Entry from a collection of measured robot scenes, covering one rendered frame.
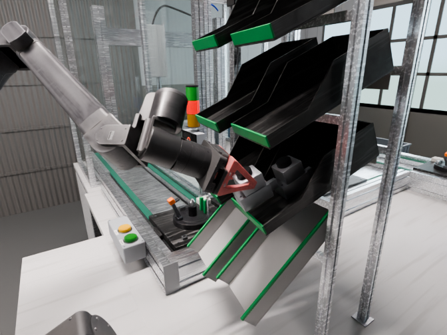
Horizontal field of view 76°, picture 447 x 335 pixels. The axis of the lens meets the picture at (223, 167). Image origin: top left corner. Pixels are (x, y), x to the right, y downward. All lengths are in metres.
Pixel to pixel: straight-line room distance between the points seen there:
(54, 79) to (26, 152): 3.06
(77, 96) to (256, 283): 0.52
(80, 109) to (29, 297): 0.65
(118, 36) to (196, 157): 1.53
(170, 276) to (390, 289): 0.63
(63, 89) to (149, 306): 0.59
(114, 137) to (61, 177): 3.31
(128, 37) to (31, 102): 1.88
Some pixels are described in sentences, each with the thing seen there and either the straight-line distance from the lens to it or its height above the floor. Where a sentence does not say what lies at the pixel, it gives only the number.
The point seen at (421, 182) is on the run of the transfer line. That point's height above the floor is 0.92.
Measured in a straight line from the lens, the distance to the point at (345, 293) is 0.96.
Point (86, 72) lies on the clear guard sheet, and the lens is 2.16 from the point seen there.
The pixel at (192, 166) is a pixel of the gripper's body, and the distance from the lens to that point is 0.46.
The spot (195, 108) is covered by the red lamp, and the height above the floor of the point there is 1.33.
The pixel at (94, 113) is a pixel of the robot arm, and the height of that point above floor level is 1.40.
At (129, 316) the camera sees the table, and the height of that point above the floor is 0.86.
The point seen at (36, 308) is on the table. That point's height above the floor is 0.86.
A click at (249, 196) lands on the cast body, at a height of 1.25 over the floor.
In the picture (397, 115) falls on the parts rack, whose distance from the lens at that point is 0.67.
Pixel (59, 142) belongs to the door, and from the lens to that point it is 3.66.
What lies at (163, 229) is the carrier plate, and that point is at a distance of 0.99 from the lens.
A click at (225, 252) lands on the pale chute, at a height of 1.06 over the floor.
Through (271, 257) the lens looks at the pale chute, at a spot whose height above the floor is 1.07.
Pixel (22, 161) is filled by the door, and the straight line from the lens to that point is 3.71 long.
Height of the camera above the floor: 1.47
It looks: 19 degrees down
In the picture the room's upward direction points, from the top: 1 degrees counter-clockwise
